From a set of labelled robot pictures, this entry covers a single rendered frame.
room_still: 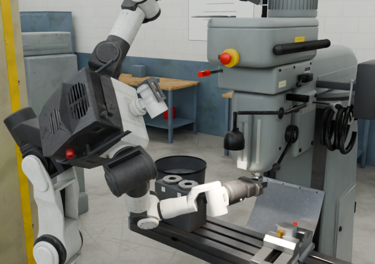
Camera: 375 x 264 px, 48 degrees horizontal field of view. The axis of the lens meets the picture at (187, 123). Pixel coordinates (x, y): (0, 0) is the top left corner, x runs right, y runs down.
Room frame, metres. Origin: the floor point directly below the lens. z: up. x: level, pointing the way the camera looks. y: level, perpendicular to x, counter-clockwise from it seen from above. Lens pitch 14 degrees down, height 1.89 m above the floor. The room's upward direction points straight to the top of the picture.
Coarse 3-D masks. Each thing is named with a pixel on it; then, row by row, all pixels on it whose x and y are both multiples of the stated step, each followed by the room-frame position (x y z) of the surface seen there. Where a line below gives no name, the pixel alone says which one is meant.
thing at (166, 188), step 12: (168, 180) 1.82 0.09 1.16; (180, 180) 1.83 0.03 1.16; (156, 192) 1.83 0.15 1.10; (168, 192) 1.78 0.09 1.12; (180, 192) 1.73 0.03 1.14; (204, 192) 1.77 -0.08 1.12; (204, 204) 1.77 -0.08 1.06; (180, 216) 1.73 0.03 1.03; (192, 216) 1.71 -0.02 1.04; (204, 216) 1.77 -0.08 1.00; (180, 228) 1.73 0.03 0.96; (192, 228) 1.71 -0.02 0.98
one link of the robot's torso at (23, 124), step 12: (24, 108) 1.53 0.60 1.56; (12, 120) 1.50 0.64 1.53; (24, 120) 1.50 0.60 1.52; (36, 120) 1.52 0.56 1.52; (12, 132) 1.50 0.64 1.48; (24, 132) 1.47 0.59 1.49; (36, 132) 1.45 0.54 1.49; (24, 144) 1.48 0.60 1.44; (36, 144) 1.45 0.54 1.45; (60, 168) 1.42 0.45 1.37
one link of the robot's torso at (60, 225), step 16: (32, 160) 1.43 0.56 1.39; (32, 176) 1.44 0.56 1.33; (48, 176) 1.43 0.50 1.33; (64, 176) 1.57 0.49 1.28; (48, 192) 1.43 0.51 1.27; (64, 192) 1.54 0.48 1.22; (48, 208) 1.45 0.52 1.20; (64, 208) 1.54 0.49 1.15; (48, 224) 1.46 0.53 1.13; (64, 224) 1.45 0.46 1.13; (48, 240) 1.45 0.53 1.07; (64, 240) 1.44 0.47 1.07; (80, 240) 1.53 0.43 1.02; (64, 256) 1.43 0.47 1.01
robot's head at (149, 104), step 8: (144, 88) 1.37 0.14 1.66; (144, 96) 1.38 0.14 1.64; (152, 96) 1.38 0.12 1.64; (160, 96) 1.40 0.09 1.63; (136, 104) 1.39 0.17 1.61; (144, 104) 1.39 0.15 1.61; (152, 104) 1.36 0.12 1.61; (160, 104) 1.37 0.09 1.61; (144, 112) 1.40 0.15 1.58; (152, 112) 1.36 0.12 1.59; (160, 112) 1.36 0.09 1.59
